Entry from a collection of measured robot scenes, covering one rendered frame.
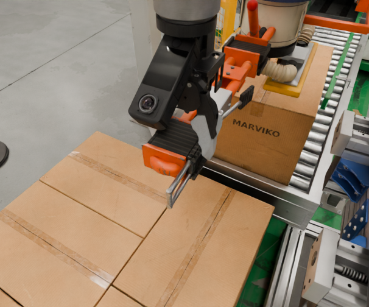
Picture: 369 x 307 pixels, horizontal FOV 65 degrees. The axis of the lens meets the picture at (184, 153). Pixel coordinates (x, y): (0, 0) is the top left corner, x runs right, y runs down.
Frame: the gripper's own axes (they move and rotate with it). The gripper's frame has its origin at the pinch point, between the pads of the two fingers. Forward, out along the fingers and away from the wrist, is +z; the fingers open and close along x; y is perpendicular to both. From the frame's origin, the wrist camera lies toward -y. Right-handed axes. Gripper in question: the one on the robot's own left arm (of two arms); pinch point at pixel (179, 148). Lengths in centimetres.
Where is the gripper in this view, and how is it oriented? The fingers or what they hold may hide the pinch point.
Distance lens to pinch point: 46.4
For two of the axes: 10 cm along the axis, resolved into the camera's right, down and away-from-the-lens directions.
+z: 0.0, 7.0, 7.1
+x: -8.9, -3.3, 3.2
